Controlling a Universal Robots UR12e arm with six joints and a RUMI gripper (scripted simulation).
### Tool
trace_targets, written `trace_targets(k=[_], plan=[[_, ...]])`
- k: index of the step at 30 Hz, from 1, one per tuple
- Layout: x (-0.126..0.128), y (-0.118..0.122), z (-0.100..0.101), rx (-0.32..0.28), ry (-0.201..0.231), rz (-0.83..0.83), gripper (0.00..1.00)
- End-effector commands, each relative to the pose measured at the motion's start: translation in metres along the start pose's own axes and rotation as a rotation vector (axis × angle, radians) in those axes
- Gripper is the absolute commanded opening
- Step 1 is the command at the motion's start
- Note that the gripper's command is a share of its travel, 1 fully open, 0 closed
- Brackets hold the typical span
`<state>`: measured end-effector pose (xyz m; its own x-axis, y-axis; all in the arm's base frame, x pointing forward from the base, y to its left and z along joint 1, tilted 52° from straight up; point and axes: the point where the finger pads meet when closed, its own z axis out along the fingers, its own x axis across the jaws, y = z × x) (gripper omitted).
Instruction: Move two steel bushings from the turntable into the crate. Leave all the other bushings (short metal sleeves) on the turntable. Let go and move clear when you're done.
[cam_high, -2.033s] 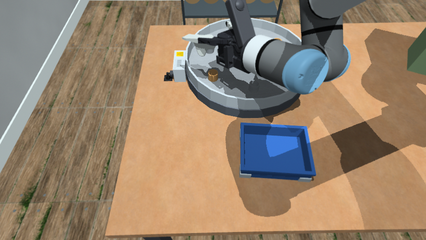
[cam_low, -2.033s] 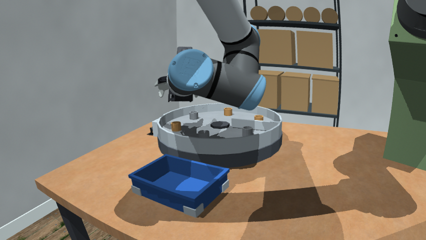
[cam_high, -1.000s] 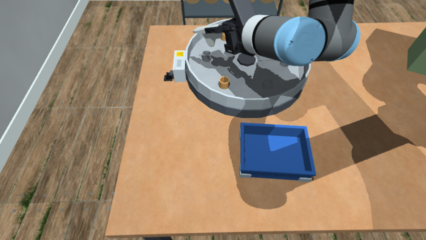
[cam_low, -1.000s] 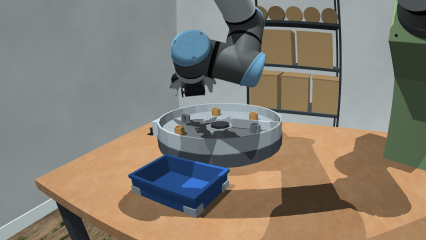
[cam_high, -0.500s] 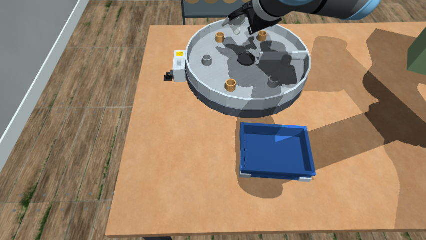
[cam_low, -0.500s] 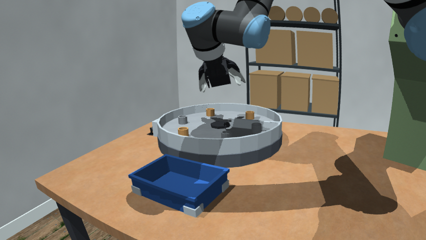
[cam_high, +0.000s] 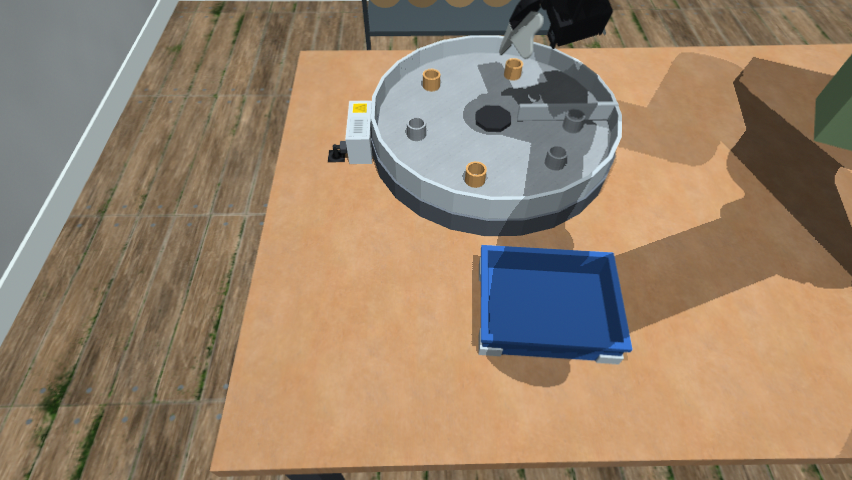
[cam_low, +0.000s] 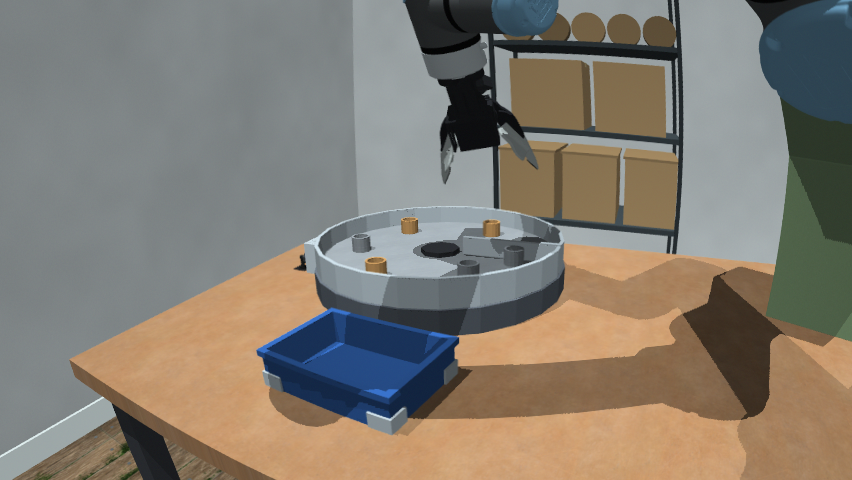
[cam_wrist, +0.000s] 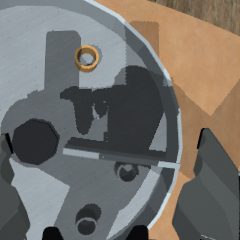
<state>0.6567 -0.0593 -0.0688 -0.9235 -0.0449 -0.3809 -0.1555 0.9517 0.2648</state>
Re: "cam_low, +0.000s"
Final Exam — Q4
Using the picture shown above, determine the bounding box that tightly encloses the bronze bushing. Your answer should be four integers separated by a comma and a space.
365, 257, 387, 274
401, 217, 418, 234
483, 220, 500, 237

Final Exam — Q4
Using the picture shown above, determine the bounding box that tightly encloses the grey metal bushing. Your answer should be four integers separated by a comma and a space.
504, 245, 524, 267
352, 234, 371, 253
457, 259, 479, 276

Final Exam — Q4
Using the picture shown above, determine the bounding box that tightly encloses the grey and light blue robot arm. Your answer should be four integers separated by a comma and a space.
403, 0, 852, 124

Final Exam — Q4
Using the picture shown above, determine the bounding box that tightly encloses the blue open crate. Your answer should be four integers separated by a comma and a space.
256, 308, 459, 435

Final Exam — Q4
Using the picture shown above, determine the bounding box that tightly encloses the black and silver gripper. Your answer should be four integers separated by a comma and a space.
437, 68, 539, 184

